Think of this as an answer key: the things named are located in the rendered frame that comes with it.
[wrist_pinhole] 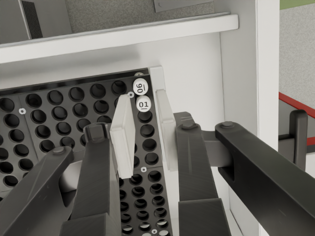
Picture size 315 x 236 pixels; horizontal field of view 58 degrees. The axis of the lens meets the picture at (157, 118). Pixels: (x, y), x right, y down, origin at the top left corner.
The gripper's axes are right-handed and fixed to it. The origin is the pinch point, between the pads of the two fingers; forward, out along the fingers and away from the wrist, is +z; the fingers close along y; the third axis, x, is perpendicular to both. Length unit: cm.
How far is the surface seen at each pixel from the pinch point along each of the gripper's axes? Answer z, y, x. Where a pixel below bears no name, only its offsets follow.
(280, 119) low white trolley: 39, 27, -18
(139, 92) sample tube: 5.4, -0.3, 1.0
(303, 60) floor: 99, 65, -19
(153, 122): 6.6, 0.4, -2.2
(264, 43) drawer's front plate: 4.1, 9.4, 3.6
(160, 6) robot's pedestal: 95, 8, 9
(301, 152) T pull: 5.8, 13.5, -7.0
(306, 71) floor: 99, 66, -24
